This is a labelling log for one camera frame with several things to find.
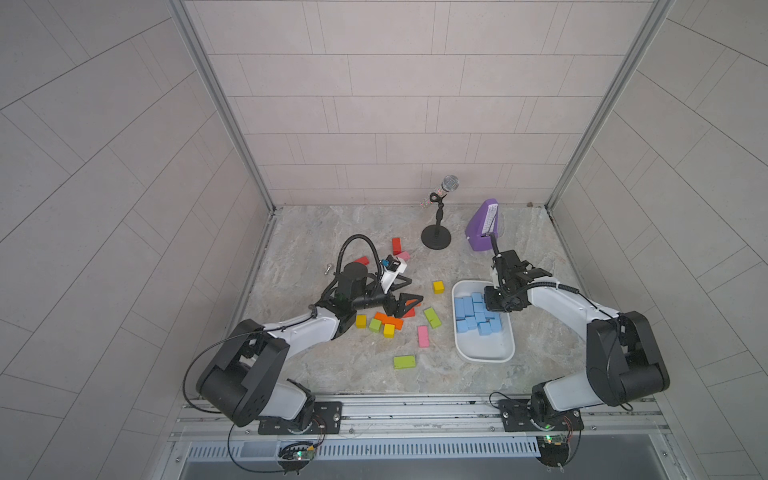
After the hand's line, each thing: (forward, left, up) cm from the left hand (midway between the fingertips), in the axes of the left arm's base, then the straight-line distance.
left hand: (417, 291), depth 79 cm
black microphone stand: (+29, -10, -12) cm, 33 cm away
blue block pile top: (+3, -18, -8) cm, 20 cm away
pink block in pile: (+20, +3, -12) cm, 24 cm away
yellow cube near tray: (+8, -8, -11) cm, 16 cm away
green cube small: (-5, +12, -12) cm, 17 cm away
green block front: (-14, +3, -13) cm, 19 cm away
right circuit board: (-33, -32, -15) cm, 48 cm away
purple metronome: (+26, -24, -3) cm, 35 cm away
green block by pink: (-2, -5, -12) cm, 13 cm away
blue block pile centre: (-6, -13, -10) cm, 17 cm away
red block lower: (-7, +2, +2) cm, 7 cm away
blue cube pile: (-4, -23, -10) cm, 25 cm away
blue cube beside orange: (-6, -20, -11) cm, 23 cm away
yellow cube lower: (-6, +8, -11) cm, 15 cm away
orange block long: (-4, +5, -12) cm, 14 cm away
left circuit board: (-34, +28, -12) cm, 46 cm away
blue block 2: (+1, -16, -10) cm, 19 cm away
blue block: (0, -13, -9) cm, 16 cm away
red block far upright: (+24, +6, -11) cm, 27 cm away
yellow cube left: (-4, +16, -11) cm, 19 cm away
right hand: (+3, -22, -12) cm, 25 cm away
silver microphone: (+27, -9, +15) cm, 32 cm away
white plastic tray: (-10, -23, -13) cm, 29 cm away
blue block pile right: (-4, -16, -11) cm, 20 cm away
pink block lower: (-7, -2, -13) cm, 15 cm away
